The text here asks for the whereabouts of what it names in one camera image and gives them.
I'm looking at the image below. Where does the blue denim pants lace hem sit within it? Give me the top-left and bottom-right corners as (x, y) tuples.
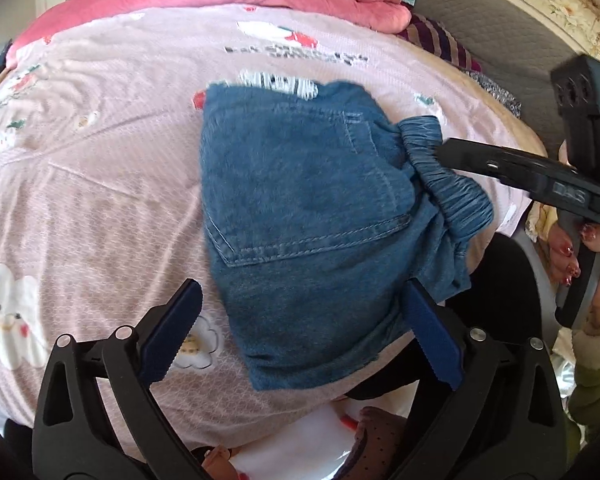
(199, 75), (494, 391)

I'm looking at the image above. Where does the person right hand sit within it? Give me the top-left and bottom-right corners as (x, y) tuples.
(546, 221), (600, 336)

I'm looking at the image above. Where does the grey quilted headboard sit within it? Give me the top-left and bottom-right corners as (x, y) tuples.
(415, 0), (580, 151)

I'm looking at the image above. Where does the blue floral pillow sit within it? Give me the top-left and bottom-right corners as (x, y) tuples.
(464, 70), (522, 119)

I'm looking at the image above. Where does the striped purple pillow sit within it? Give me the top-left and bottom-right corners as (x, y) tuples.
(398, 14), (482, 73)

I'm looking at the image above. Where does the pink strawberry bed sheet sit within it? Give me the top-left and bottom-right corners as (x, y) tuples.
(0, 4), (544, 448)

